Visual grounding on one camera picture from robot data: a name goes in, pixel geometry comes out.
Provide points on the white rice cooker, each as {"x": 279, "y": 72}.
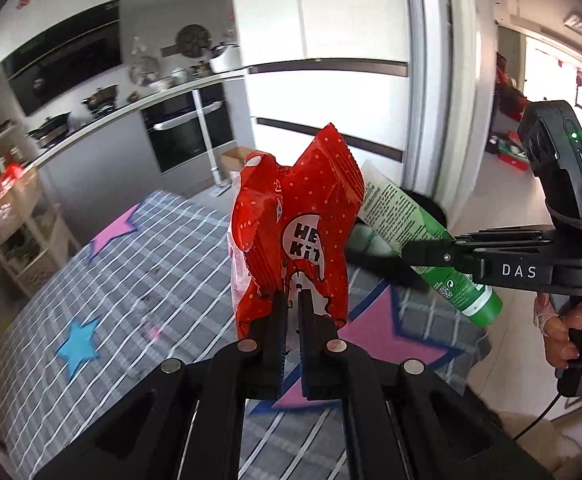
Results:
{"x": 225, "y": 58}

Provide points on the black trash bin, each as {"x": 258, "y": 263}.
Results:
{"x": 427, "y": 204}

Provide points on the beige storage trolley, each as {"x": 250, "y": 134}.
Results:
{"x": 35, "y": 241}

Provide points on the white refrigerator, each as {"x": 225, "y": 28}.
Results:
{"x": 312, "y": 63}

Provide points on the red snack bag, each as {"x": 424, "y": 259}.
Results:
{"x": 289, "y": 228}

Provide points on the green hand cream tube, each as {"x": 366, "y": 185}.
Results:
{"x": 398, "y": 220}

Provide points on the person's right hand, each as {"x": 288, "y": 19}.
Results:
{"x": 559, "y": 349}

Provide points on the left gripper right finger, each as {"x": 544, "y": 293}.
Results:
{"x": 336, "y": 369}

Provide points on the black pot on stove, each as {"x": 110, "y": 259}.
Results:
{"x": 103, "y": 97}

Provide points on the red basket on trolley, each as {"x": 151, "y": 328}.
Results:
{"x": 9, "y": 176}

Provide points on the black built-in oven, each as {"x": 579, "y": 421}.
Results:
{"x": 175, "y": 131}

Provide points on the cardboard box on floor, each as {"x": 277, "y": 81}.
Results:
{"x": 233, "y": 160}

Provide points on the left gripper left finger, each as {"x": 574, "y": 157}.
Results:
{"x": 249, "y": 369}

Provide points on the black range hood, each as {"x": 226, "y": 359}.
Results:
{"x": 65, "y": 55}

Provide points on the black wok on stove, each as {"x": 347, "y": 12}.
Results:
{"x": 53, "y": 130}

